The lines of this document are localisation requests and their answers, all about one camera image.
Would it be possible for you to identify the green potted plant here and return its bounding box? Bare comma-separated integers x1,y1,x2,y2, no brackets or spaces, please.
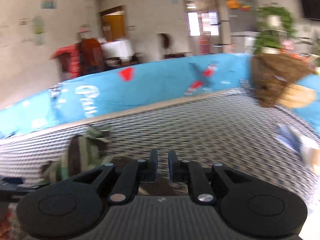
253,5,295,55

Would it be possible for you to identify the silver refrigerator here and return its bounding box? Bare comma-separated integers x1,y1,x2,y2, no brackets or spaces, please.
220,2,258,54

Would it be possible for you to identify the red patterned cloth on chair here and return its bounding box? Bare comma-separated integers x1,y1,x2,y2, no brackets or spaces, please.
50,43,81,79

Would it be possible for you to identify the brown plush toy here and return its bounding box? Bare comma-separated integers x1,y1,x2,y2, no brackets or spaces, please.
250,53,317,108

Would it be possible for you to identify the white clothed dining table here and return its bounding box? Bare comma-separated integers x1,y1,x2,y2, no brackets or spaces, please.
101,39,134,61

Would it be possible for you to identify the person left hand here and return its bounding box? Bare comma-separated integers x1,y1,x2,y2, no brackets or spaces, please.
0,206,11,240

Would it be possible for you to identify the dark wooden chair right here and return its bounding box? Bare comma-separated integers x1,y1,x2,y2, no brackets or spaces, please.
158,33,171,50

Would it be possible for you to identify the blue printed sofa back cover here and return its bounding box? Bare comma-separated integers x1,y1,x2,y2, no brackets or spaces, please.
0,52,320,140

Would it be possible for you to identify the dark wooden dining chair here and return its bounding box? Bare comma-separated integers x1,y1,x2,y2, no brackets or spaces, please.
58,37,106,77

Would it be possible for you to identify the green brown striped shirt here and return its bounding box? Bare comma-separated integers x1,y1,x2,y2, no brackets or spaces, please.
39,126,131,183

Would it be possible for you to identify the houndstooth sofa seat cushion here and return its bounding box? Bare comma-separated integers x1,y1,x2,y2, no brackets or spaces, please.
0,84,320,240

